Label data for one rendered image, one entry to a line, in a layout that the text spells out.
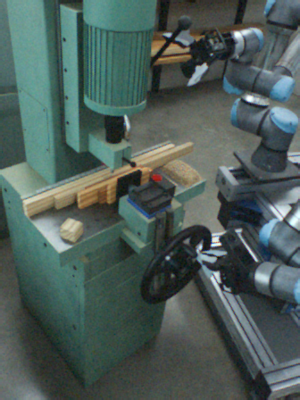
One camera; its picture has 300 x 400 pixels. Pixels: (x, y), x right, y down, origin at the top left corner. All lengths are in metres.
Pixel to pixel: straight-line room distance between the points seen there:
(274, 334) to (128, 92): 1.28
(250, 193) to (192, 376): 0.86
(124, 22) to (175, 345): 1.47
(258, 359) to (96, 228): 0.95
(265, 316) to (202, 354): 0.35
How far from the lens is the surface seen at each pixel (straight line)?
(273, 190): 1.74
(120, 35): 0.99
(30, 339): 1.98
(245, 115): 1.64
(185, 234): 1.07
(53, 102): 1.25
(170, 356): 1.94
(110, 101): 1.04
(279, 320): 1.94
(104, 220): 1.16
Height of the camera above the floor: 1.69
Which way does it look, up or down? 39 degrees down
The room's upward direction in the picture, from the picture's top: 8 degrees clockwise
